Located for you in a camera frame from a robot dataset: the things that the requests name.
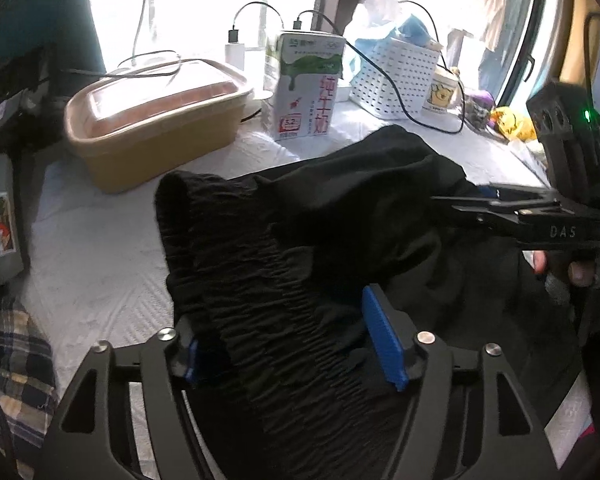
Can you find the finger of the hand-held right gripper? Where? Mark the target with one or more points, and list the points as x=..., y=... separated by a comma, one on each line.
x=485, y=212
x=525, y=194

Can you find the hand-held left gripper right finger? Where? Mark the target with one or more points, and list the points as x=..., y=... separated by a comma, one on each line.
x=382, y=340

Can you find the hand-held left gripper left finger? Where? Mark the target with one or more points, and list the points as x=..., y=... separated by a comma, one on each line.
x=192, y=360

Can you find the black pants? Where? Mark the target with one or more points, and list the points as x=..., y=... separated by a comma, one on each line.
x=290, y=240

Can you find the person's right hand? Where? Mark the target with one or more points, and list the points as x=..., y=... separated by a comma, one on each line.
x=580, y=276

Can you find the yellow toy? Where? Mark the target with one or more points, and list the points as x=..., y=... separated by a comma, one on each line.
x=510, y=122

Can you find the small purple object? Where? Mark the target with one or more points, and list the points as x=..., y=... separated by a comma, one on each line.
x=480, y=105

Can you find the white cup with bear print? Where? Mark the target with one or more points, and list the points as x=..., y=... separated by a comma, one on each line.
x=440, y=95

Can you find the white perforated basket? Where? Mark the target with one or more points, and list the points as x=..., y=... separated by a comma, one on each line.
x=395, y=80

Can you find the plaid shirt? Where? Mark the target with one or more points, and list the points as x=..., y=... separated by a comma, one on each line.
x=15, y=350

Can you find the hanging white clothes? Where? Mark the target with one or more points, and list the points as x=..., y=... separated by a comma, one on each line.
x=495, y=0

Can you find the white green milk carton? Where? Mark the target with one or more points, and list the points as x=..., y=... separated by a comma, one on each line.
x=300, y=95

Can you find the crumpled white plastic bag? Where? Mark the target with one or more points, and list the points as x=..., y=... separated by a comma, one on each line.
x=380, y=5

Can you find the kraft food container with lid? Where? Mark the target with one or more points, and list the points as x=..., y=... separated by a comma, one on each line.
x=150, y=130

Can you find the grey printed pouch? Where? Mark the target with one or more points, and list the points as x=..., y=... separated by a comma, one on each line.
x=2, y=220

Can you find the white charger plug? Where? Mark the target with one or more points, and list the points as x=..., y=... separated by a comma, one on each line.
x=234, y=55

